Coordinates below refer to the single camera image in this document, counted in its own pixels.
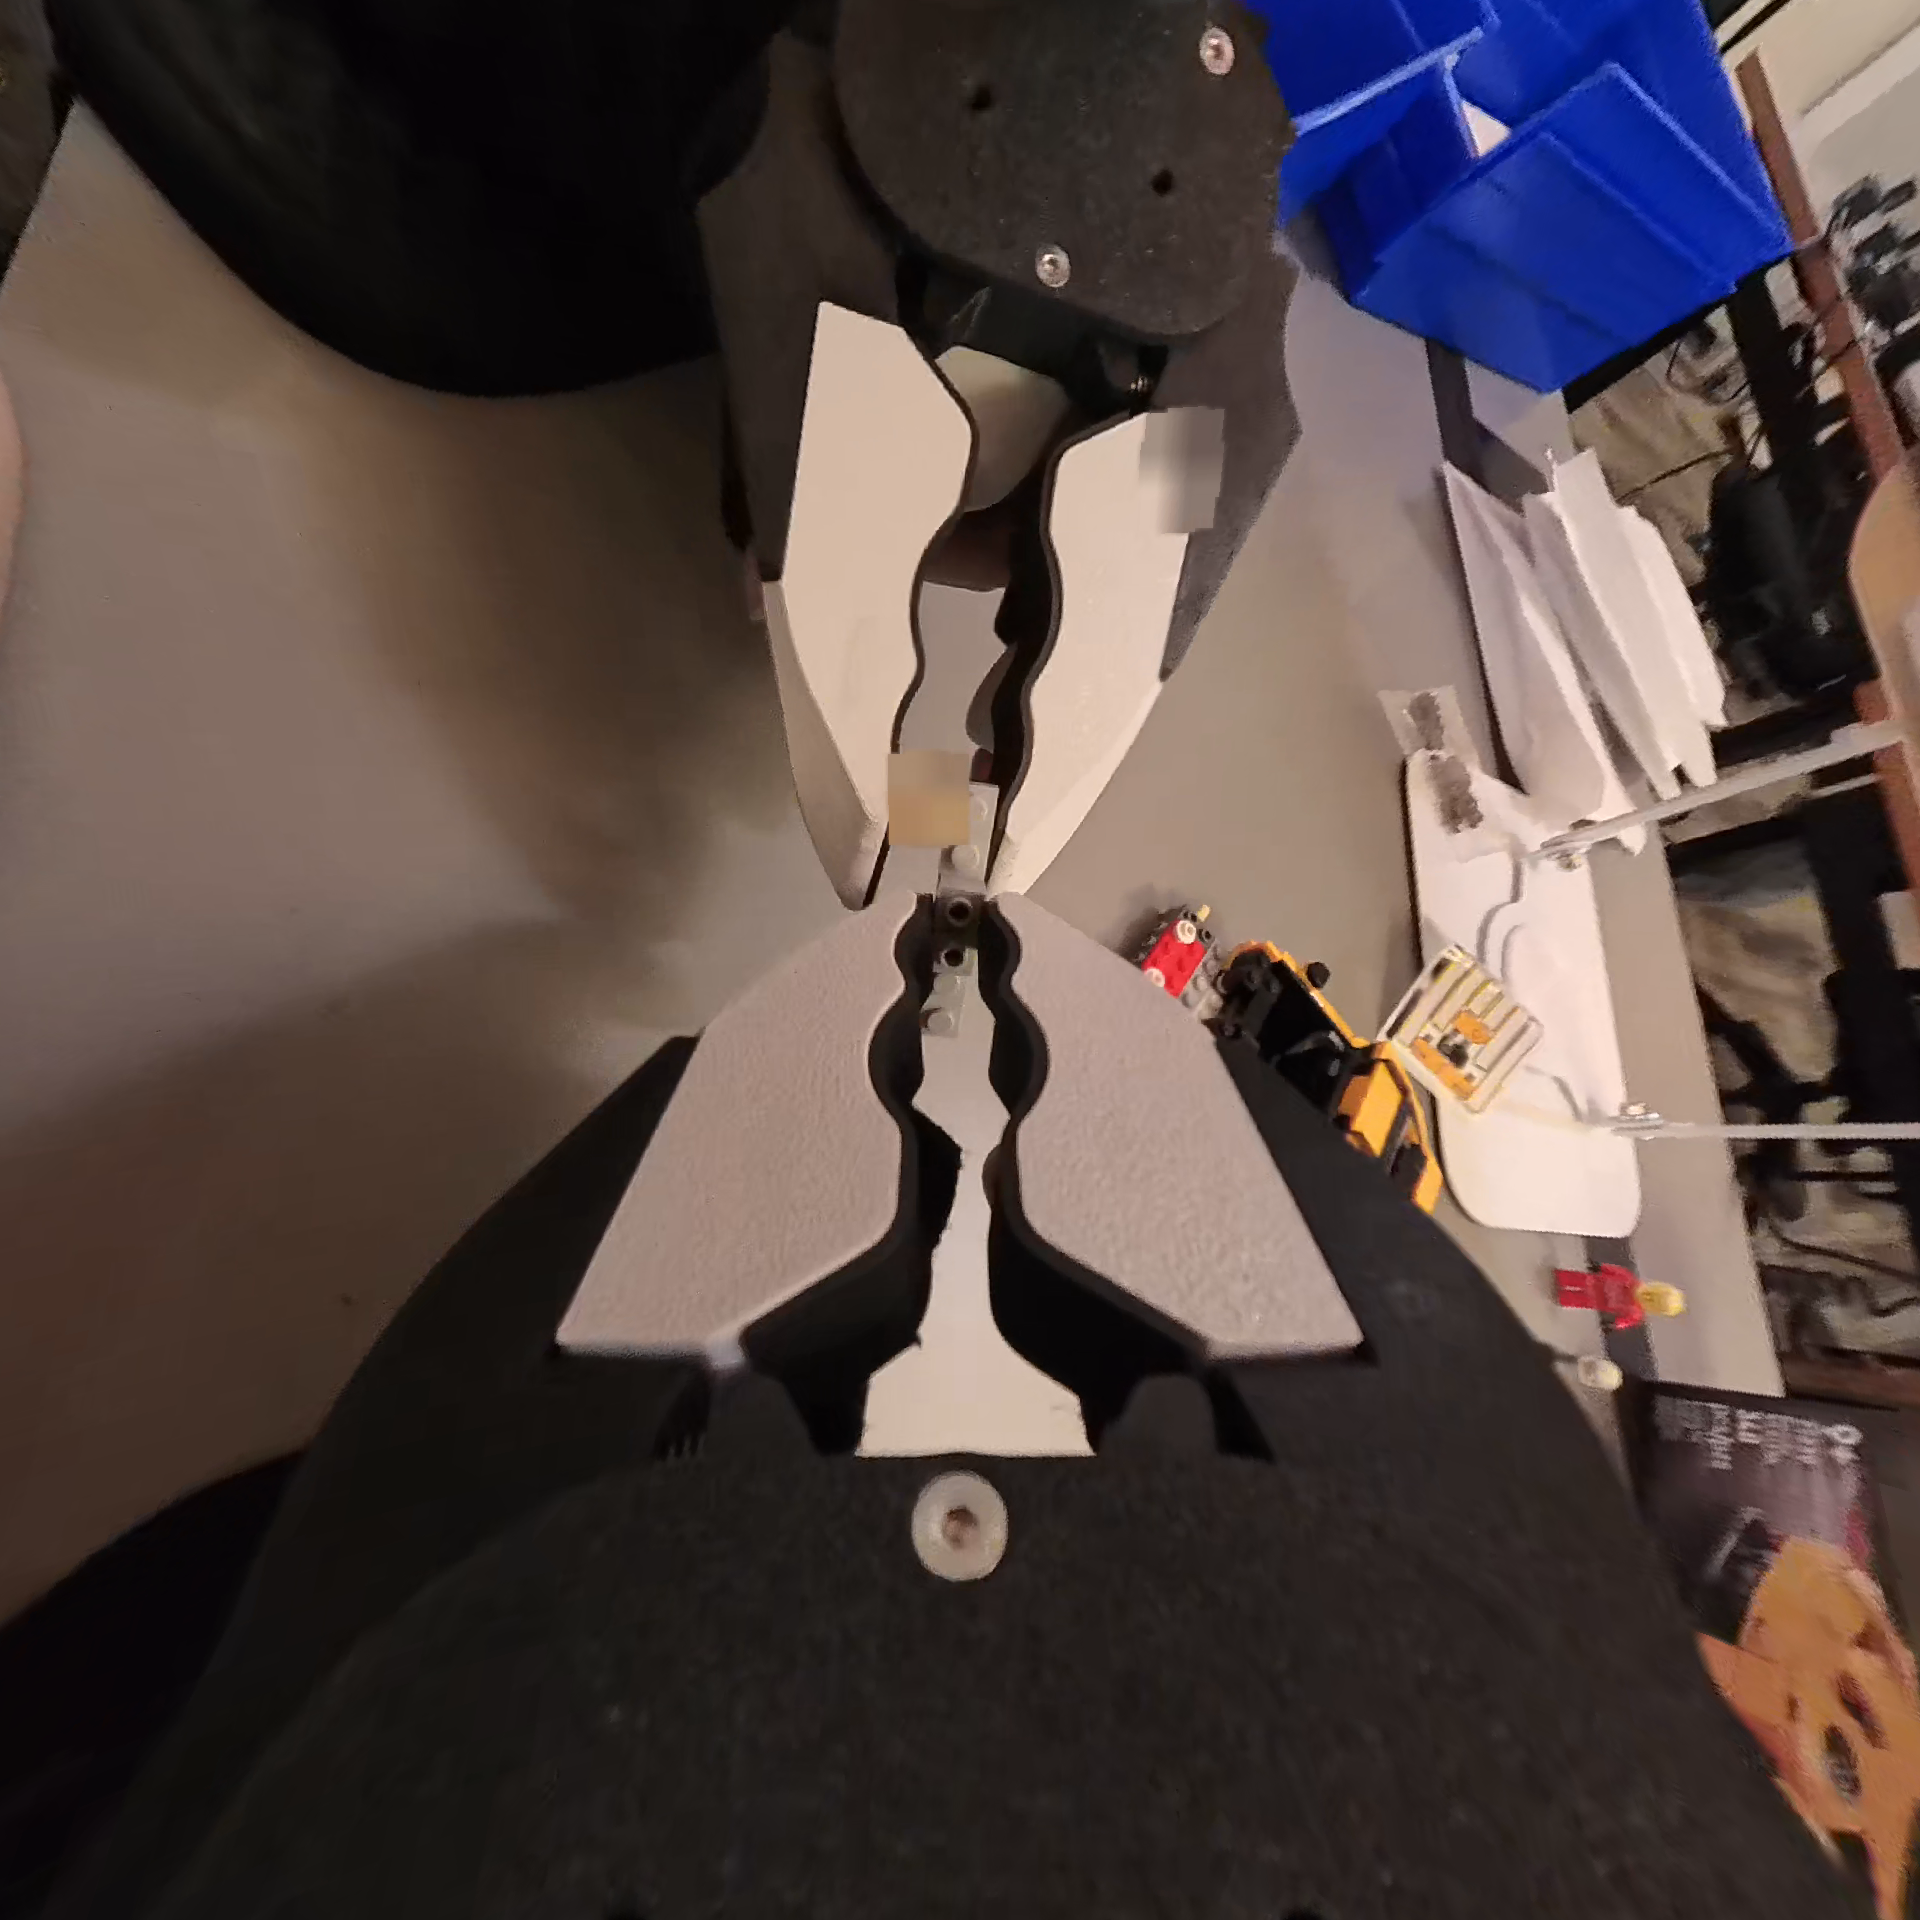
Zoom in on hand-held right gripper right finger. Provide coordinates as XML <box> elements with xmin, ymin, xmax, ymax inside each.
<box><xmin>984</xmin><ymin>894</ymin><xmax>1368</xmax><ymax>1459</ymax></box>

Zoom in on person's left forearm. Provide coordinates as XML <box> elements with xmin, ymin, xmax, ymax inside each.
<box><xmin>45</xmin><ymin>0</ymin><xmax>836</xmax><ymax>398</ymax></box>

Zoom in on yellow lego car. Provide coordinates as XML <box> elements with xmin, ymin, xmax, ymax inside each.
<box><xmin>1133</xmin><ymin>896</ymin><xmax>1448</xmax><ymax>1223</ymax></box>

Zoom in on black lego set box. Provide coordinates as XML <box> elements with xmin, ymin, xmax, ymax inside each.
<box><xmin>1628</xmin><ymin>1377</ymin><xmax>1920</xmax><ymax>1874</ymax></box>

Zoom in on white book stand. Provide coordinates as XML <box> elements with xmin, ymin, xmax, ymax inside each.
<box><xmin>1398</xmin><ymin>458</ymin><xmax>1920</xmax><ymax>1243</ymax></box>

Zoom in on lego sticker sheet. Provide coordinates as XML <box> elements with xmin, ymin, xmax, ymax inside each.
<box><xmin>1376</xmin><ymin>941</ymin><xmax>1547</xmax><ymax>1114</ymax></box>

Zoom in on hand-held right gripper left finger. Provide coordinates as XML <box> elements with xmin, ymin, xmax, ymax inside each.
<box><xmin>551</xmin><ymin>894</ymin><xmax>964</xmax><ymax>1459</ymax></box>

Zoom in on grey lego plate orange ends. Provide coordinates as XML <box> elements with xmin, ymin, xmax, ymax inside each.
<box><xmin>919</xmin><ymin>779</ymin><xmax>1004</xmax><ymax>1038</ymax></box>

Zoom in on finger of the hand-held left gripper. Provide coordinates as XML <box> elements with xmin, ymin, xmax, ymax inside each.
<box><xmin>762</xmin><ymin>296</ymin><xmax>984</xmax><ymax>917</ymax></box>
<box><xmin>984</xmin><ymin>411</ymin><xmax>1221</xmax><ymax>896</ymax></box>

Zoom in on clear plastic bag dark pieces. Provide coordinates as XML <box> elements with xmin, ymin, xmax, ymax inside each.
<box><xmin>1376</xmin><ymin>685</ymin><xmax>1488</xmax><ymax>837</ymax></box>

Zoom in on red lego minifigure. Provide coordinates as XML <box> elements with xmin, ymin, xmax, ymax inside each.
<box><xmin>1553</xmin><ymin>1263</ymin><xmax>1683</xmax><ymax>1335</ymax></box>

